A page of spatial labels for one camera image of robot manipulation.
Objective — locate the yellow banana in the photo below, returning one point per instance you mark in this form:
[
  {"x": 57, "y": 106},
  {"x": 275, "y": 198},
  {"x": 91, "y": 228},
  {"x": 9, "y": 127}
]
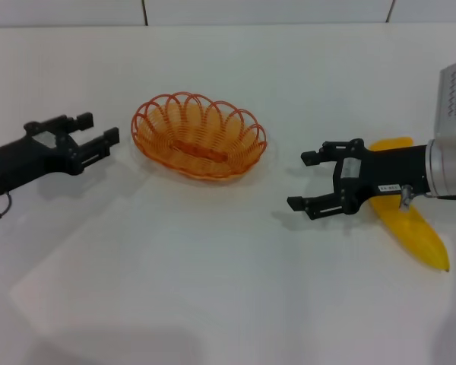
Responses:
[{"x": 418, "y": 235}]

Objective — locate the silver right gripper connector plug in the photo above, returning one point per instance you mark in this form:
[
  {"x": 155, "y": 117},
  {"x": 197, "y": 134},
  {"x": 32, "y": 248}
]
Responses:
[{"x": 406, "y": 195}]

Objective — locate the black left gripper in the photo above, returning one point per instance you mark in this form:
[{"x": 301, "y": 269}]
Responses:
[{"x": 26, "y": 159}]

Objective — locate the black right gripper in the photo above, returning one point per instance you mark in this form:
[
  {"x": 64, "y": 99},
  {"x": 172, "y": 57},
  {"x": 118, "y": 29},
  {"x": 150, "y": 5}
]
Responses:
[{"x": 391, "y": 171}]

